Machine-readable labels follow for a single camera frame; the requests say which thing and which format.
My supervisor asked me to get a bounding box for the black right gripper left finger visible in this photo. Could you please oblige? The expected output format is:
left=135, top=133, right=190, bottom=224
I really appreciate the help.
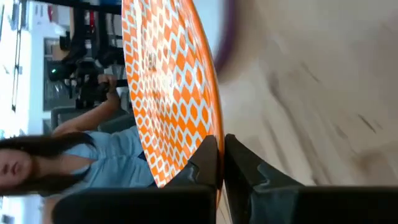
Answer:
left=52, top=134, right=219, bottom=224

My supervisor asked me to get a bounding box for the person's hand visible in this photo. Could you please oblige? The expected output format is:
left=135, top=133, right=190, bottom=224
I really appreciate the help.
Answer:
left=97, top=73, right=121, bottom=105

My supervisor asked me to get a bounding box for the purple plate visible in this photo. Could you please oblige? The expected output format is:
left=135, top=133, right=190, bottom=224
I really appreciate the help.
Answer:
left=213, top=0, right=238, bottom=75

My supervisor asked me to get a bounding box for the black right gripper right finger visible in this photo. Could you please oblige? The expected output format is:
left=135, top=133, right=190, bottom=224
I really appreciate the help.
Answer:
left=223, top=133, right=398, bottom=224

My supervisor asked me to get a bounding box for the person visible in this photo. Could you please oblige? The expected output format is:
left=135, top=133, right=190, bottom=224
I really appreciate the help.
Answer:
left=0, top=73, right=158, bottom=224

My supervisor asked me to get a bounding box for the orange white patterned plate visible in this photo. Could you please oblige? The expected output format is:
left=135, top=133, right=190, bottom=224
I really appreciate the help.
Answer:
left=121, top=0, right=225, bottom=200

